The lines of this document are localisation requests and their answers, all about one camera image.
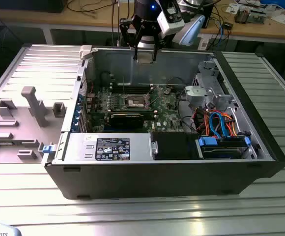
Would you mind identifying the embossed silver bracket plate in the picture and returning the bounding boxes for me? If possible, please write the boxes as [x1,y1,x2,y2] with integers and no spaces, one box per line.
[184,85,208,106]

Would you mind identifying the blue box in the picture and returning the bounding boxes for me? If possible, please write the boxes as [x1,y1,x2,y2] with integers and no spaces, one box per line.
[260,0,285,8]

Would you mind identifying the red black twisted wire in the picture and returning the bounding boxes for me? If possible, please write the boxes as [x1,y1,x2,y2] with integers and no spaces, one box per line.
[82,78,95,96]

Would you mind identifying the wide black box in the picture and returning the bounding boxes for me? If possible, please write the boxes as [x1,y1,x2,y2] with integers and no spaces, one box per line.
[0,0,65,14]

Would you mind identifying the grey case release latch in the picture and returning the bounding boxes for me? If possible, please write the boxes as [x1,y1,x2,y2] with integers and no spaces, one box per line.
[79,45,94,61]

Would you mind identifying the metal CPU socket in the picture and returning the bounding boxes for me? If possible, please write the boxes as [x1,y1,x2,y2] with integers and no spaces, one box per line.
[124,94,150,110]

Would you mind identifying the black open PC case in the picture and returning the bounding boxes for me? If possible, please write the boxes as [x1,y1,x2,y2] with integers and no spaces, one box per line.
[41,43,285,200]

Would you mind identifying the silver metal drive cage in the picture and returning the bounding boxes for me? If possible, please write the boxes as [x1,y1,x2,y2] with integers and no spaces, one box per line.
[193,60,234,109]

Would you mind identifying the blue cable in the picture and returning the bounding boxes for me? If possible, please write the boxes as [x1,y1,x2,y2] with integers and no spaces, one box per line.
[218,14,229,50]

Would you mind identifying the silver labelled power supply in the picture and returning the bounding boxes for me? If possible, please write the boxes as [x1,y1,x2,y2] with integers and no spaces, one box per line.
[63,132,153,163]

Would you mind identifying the white paper sheet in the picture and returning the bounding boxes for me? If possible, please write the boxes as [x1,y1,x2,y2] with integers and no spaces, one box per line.
[270,14,285,26]

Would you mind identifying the silver square CPU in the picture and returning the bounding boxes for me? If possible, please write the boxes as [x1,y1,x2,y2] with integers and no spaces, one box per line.
[138,52,155,64]

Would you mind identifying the hard disk in blue carrier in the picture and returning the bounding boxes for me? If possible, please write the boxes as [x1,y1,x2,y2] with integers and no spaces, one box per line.
[197,135,253,160]

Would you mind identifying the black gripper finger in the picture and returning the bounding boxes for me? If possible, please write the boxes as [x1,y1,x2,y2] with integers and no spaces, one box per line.
[119,14,145,61]
[152,24,165,62]

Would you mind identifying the grey plastic parts rack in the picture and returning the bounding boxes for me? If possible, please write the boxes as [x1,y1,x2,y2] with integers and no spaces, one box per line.
[0,85,67,165]

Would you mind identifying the orange wire bundle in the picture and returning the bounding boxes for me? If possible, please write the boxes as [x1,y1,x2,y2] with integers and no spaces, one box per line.
[194,109,238,137]

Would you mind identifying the RAM stick with label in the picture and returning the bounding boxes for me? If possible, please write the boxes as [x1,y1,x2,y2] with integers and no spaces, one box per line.
[92,110,159,117]

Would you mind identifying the metal socket cover frame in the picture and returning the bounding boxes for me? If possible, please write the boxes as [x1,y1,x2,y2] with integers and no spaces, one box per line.
[144,92,157,110]

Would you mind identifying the green motherboard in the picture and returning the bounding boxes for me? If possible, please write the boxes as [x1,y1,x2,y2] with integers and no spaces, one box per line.
[83,84,184,135]

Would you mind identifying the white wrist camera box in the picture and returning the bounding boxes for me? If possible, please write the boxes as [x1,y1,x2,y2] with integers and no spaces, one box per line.
[156,1,186,36]

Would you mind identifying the wooden desk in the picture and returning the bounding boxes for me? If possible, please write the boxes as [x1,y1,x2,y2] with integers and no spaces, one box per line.
[0,0,285,45]

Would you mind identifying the hanging USB cable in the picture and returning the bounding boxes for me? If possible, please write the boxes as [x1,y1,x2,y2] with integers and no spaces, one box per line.
[111,0,121,48]

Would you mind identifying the thick black cable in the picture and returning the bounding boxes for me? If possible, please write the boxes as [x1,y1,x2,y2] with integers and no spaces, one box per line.
[176,92,200,135]

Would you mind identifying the tall black box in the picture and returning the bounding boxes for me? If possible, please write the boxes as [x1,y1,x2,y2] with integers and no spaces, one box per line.
[202,0,216,30]

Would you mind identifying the blue flat wire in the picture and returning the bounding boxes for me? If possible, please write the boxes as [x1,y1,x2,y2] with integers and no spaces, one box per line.
[209,112,229,139]

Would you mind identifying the white paper label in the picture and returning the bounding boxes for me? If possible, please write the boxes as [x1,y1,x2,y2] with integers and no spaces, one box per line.
[198,37,210,51]

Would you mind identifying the finned CPU cooler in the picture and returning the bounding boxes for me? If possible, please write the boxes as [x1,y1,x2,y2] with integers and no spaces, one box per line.
[234,6,251,25]

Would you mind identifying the grey metal component box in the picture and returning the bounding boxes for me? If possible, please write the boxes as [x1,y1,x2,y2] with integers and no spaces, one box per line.
[248,9,268,25]

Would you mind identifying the silver metal bay latch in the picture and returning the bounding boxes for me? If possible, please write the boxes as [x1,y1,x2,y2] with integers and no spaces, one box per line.
[150,140,159,155]

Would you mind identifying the blue plastic latch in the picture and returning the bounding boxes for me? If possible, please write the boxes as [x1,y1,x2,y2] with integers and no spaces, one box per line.
[41,144,57,155]

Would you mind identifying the black graphics card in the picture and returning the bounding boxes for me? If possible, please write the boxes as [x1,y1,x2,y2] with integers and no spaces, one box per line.
[110,113,145,130]

